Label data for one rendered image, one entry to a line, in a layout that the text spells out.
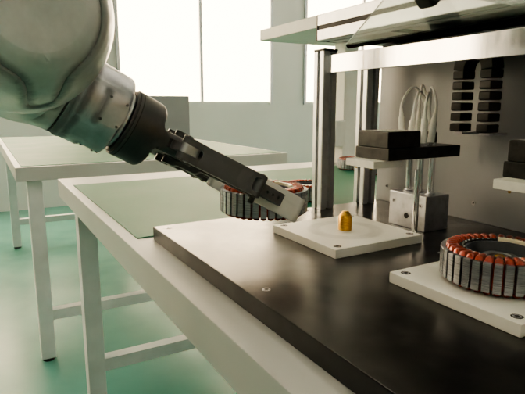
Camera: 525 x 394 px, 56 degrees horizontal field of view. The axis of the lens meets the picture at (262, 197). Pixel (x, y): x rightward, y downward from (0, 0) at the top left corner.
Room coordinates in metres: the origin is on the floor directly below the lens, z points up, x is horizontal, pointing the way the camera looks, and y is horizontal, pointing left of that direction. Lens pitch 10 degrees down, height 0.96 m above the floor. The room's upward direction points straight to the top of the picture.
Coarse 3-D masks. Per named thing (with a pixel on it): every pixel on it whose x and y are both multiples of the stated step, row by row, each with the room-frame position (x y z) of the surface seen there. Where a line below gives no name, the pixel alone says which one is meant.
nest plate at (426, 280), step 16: (400, 272) 0.50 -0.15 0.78; (416, 272) 0.50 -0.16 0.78; (432, 272) 0.50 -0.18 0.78; (416, 288) 0.47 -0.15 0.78; (432, 288) 0.45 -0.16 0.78; (448, 288) 0.45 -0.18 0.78; (464, 288) 0.45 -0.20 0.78; (448, 304) 0.43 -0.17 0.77; (464, 304) 0.42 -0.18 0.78; (480, 304) 0.41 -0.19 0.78; (496, 304) 0.41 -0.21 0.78; (512, 304) 0.41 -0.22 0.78; (480, 320) 0.40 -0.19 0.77; (496, 320) 0.39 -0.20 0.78; (512, 320) 0.38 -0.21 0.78
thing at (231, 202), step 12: (276, 180) 0.66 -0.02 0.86; (228, 192) 0.59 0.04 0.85; (240, 192) 0.58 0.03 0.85; (300, 192) 0.59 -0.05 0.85; (228, 204) 0.59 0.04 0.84; (240, 204) 0.57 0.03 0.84; (252, 204) 0.57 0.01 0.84; (240, 216) 0.57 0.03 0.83; (252, 216) 0.57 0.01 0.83; (264, 216) 0.56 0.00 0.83; (276, 216) 0.57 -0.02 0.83
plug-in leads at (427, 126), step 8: (416, 88) 0.78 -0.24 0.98; (424, 88) 0.78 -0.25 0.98; (432, 88) 0.76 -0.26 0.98; (416, 96) 0.75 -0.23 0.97; (424, 96) 0.77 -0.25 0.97; (424, 104) 0.74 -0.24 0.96; (400, 112) 0.77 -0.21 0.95; (424, 112) 0.73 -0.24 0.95; (400, 120) 0.77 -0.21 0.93; (416, 120) 0.77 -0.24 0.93; (424, 120) 0.73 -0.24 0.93; (432, 120) 0.74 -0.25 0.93; (400, 128) 0.77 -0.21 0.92; (416, 128) 0.77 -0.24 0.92; (424, 128) 0.73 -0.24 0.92; (432, 128) 0.74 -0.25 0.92; (424, 136) 0.73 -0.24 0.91; (432, 136) 0.74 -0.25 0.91; (424, 144) 0.72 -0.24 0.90
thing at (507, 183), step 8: (512, 144) 0.52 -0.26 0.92; (520, 144) 0.51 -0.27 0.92; (512, 152) 0.52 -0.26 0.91; (520, 152) 0.51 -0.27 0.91; (512, 160) 0.52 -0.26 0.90; (520, 160) 0.51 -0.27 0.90; (504, 168) 0.53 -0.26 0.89; (512, 168) 0.52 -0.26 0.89; (520, 168) 0.51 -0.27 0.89; (504, 176) 0.52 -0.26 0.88; (512, 176) 0.52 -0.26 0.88; (520, 176) 0.51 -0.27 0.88; (496, 184) 0.51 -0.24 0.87; (504, 184) 0.50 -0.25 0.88; (512, 184) 0.49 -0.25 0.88; (520, 184) 0.48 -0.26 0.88
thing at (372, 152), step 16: (368, 144) 0.71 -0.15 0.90; (384, 144) 0.69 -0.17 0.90; (400, 144) 0.69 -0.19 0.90; (416, 144) 0.71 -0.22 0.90; (432, 144) 0.73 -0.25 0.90; (448, 144) 0.76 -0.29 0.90; (352, 160) 0.71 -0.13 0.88; (368, 160) 0.69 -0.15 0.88; (384, 160) 0.68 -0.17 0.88; (400, 160) 0.69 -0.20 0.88; (432, 160) 0.73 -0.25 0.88; (432, 176) 0.73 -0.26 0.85; (432, 192) 0.73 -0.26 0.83
